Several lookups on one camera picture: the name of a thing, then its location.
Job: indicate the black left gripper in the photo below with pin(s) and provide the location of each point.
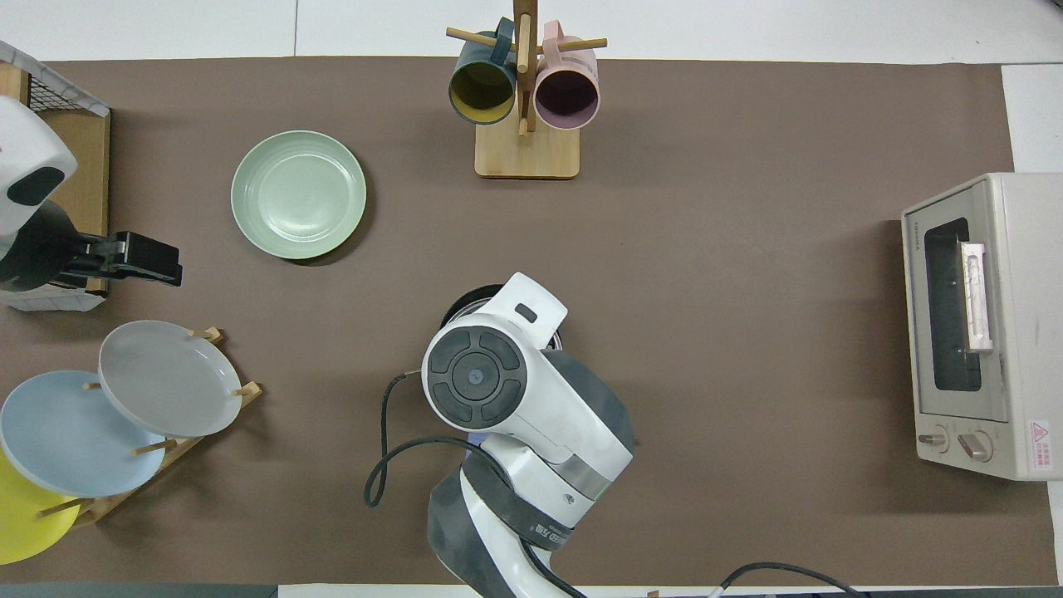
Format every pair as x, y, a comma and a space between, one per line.
37, 249

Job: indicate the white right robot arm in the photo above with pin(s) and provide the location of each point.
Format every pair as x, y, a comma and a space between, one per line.
565, 415

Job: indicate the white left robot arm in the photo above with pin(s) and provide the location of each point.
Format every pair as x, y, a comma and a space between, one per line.
25, 141

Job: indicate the grey plate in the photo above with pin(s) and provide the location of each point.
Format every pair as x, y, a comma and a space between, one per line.
166, 378

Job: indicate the green plate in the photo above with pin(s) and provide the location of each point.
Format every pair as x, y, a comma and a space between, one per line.
299, 195

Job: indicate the light blue plate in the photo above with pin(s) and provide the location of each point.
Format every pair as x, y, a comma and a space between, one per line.
66, 432

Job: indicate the wooden plate rack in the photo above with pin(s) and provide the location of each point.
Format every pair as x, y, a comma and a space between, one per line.
100, 508

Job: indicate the yellow plate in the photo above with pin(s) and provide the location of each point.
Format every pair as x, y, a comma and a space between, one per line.
21, 523

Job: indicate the brown fibreboard panel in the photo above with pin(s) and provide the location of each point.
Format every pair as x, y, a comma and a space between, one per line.
91, 166

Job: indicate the light wooden cutting board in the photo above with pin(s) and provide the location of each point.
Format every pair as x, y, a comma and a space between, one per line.
10, 79

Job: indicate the dark teal mug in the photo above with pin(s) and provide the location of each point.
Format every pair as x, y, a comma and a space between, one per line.
482, 91

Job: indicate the wooden mug tree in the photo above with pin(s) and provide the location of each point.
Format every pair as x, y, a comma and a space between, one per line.
527, 158

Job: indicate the pink mug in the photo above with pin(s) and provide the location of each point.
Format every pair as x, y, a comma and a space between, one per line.
567, 95

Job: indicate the brown table mat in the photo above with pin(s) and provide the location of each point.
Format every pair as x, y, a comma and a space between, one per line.
747, 249

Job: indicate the beige toaster oven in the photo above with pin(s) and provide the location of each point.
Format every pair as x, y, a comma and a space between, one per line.
938, 407

